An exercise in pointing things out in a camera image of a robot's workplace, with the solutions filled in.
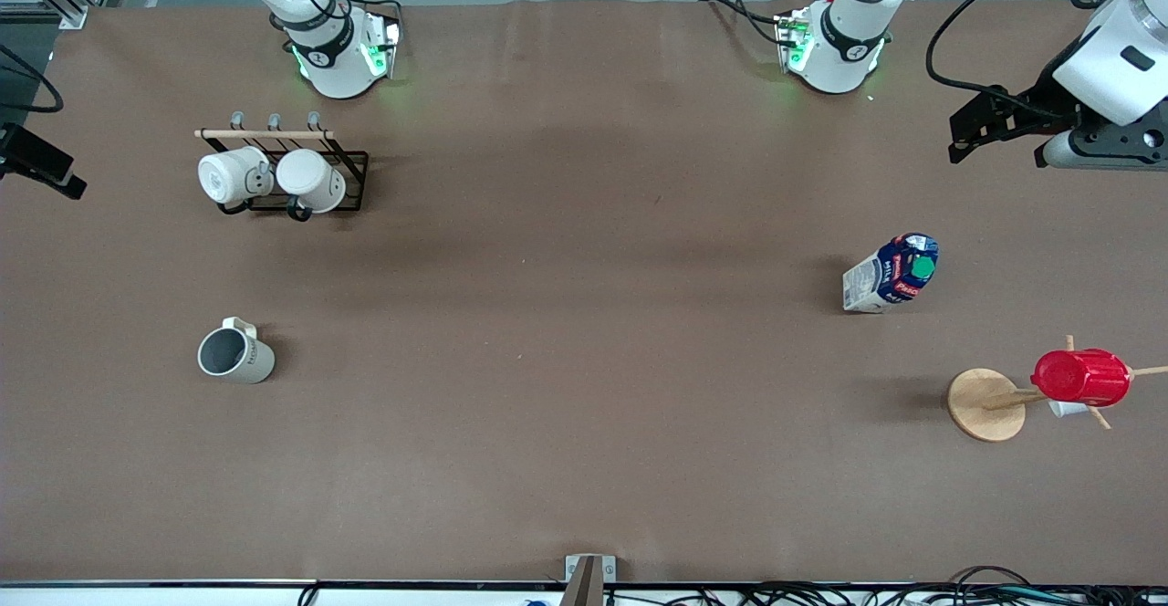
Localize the grey ribbed mug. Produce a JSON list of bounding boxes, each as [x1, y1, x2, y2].
[[197, 317, 276, 385]]

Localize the blue white milk carton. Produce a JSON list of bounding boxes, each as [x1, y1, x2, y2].
[[840, 232, 941, 315]]

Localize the red plastic cup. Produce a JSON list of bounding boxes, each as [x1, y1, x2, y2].
[[1030, 348, 1134, 409]]

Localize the white mug with printed face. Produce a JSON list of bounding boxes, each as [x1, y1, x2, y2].
[[197, 145, 274, 208]]

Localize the wooden mug tree stand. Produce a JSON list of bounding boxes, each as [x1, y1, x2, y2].
[[945, 334, 1168, 444]]

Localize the long black arm cable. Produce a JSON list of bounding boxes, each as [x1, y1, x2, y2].
[[925, 0, 1096, 123]]

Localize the black wire mug rack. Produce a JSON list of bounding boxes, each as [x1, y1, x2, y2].
[[193, 110, 370, 220]]

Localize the plain white mug black handle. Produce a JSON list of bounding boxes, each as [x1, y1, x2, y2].
[[275, 148, 349, 223]]

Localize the black cable bundle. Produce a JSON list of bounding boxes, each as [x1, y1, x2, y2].
[[602, 565, 1168, 606]]

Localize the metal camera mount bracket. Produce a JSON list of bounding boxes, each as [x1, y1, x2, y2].
[[558, 553, 618, 606]]

